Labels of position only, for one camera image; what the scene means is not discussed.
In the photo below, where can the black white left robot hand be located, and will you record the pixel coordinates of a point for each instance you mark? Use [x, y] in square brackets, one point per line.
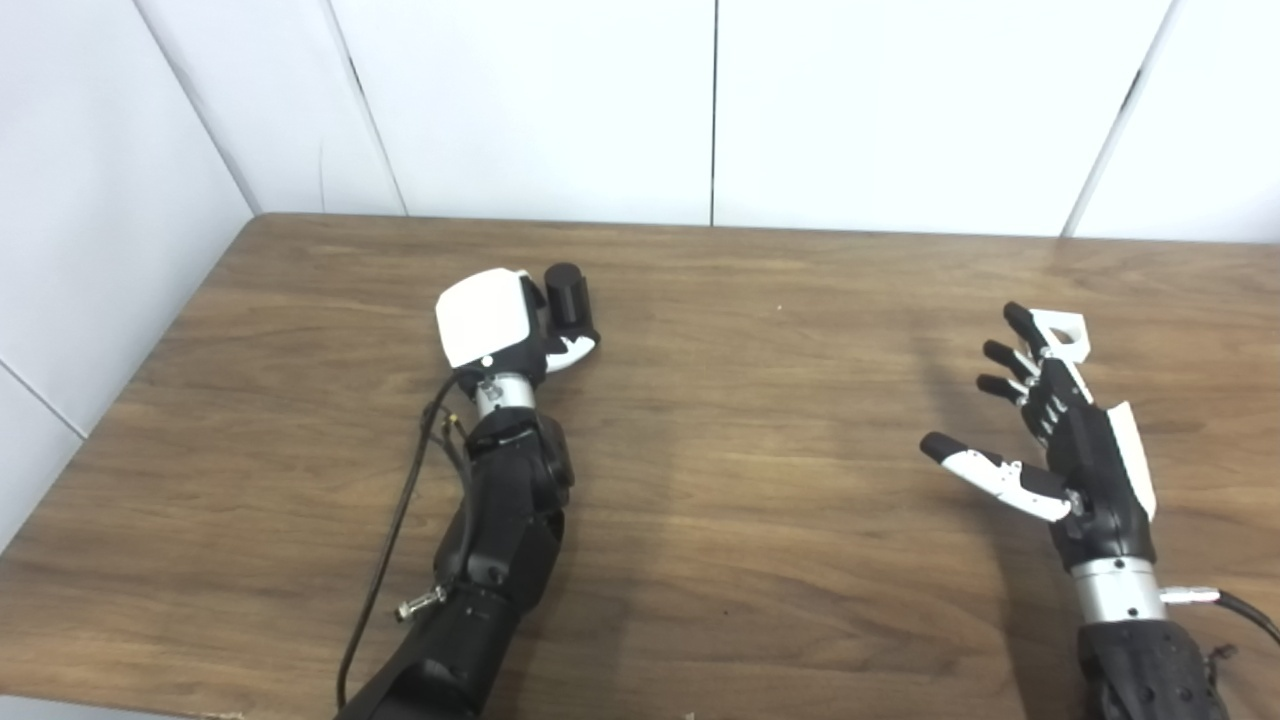
[485, 315]

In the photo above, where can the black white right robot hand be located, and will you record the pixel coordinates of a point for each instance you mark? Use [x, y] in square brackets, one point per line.
[1100, 470]

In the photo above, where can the black peg with square base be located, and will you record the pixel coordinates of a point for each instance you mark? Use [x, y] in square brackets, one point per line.
[568, 295]

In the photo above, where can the white square piece with hole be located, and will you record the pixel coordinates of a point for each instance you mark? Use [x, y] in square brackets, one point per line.
[1060, 323]

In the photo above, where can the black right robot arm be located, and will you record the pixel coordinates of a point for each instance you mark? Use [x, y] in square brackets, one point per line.
[1150, 660]

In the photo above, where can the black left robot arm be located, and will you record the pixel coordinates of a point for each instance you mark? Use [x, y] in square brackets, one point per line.
[505, 520]

